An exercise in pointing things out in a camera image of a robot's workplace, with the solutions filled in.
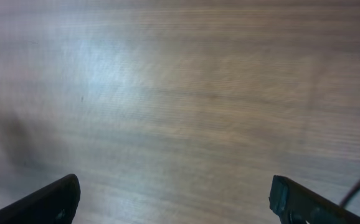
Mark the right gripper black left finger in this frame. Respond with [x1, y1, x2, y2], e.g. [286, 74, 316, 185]
[0, 174, 81, 224]

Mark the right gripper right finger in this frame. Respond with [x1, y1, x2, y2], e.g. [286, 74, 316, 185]
[269, 175, 360, 224]

